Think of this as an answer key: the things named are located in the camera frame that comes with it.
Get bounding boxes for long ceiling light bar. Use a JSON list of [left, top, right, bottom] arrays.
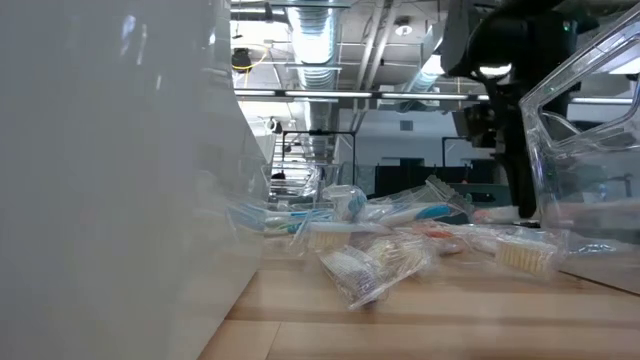
[[233, 88, 636, 105]]

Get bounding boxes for wide silver ventilation duct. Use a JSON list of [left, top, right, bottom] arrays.
[[284, 0, 347, 161]]

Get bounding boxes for black ceiling cable reel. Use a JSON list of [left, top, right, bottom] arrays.
[[230, 43, 272, 76]]

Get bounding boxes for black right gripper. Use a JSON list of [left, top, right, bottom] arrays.
[[452, 74, 539, 220]]

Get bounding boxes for round ceiling lamp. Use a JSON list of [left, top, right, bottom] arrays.
[[393, 17, 414, 39]]

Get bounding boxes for wide clear plastic bin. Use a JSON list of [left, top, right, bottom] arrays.
[[518, 3, 640, 297]]

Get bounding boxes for black station frame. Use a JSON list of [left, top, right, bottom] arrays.
[[441, 135, 481, 169]]

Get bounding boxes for white plastic bin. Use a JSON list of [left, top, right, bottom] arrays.
[[0, 0, 275, 360]]

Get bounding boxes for slim silver ventilation duct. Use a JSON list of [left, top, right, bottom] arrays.
[[399, 49, 451, 96]]

